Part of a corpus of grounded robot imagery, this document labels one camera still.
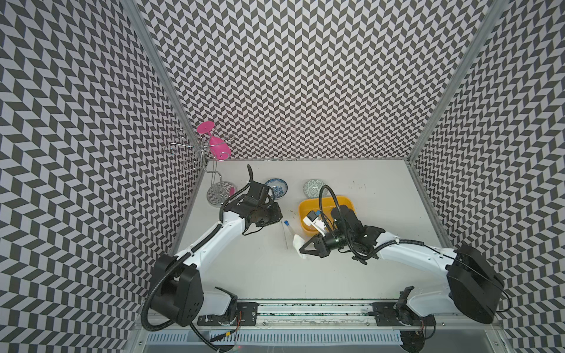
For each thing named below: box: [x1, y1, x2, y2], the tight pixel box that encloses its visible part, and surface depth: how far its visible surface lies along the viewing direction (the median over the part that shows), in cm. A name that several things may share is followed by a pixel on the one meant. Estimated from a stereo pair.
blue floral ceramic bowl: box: [264, 177, 289, 201], surface depth 107 cm
